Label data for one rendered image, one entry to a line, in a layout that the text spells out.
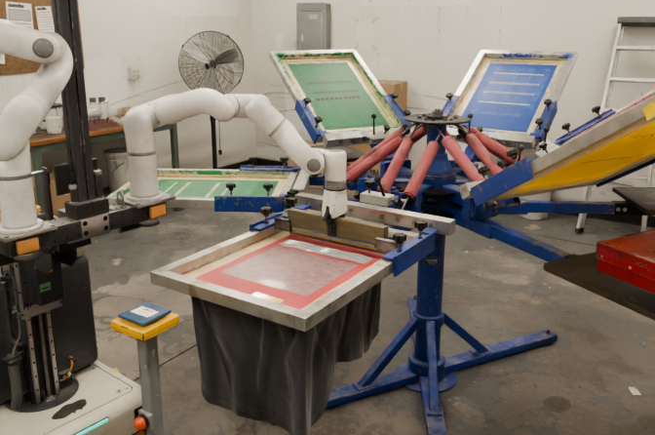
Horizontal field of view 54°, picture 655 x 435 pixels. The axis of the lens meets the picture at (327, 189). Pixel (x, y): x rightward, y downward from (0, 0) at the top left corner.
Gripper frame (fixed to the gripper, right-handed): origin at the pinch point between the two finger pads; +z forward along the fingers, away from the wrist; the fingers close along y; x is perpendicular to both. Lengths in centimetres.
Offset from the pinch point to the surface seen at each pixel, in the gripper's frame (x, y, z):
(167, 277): -22, 60, 3
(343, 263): 12.2, 13.9, 5.9
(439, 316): 6, -83, 66
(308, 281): 11.0, 32.4, 6.0
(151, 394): -10, 78, 28
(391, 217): 10.8, -22.1, -0.4
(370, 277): 29.3, 25.7, 2.8
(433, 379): 15, -61, 86
